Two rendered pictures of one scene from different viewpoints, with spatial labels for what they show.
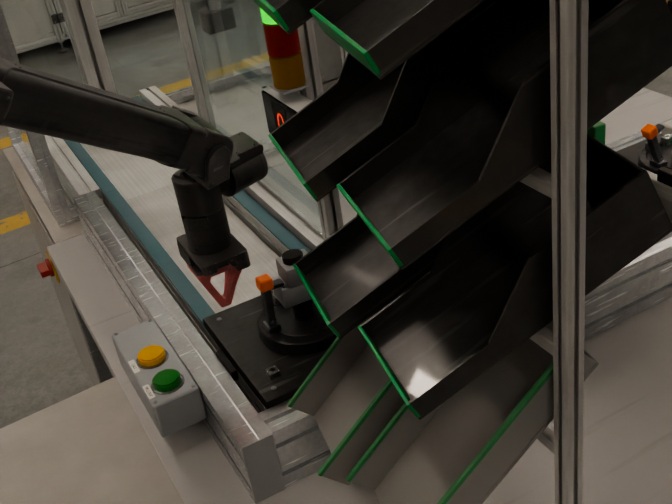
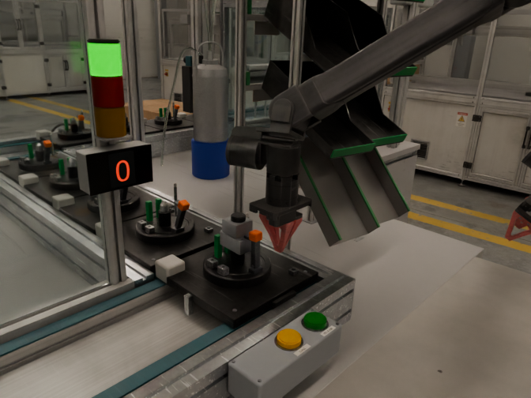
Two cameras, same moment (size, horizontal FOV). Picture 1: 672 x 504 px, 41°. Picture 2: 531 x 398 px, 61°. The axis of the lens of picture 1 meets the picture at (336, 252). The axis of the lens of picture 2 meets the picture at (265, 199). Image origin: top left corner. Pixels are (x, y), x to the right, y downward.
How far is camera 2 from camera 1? 1.61 m
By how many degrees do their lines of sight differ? 98
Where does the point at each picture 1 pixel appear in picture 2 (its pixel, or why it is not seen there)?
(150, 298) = (193, 375)
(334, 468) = (374, 223)
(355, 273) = (335, 140)
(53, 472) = not seen: outside the picture
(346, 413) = (338, 223)
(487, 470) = (380, 168)
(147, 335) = (257, 355)
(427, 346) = (374, 133)
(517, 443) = (372, 158)
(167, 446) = (325, 375)
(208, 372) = (290, 311)
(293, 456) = not seen: hidden behind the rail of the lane
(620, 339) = not seen: hidden behind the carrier
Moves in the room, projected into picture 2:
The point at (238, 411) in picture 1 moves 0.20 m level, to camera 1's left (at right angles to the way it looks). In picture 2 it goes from (324, 289) to (385, 351)
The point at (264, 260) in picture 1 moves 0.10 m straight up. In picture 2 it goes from (91, 344) to (84, 294)
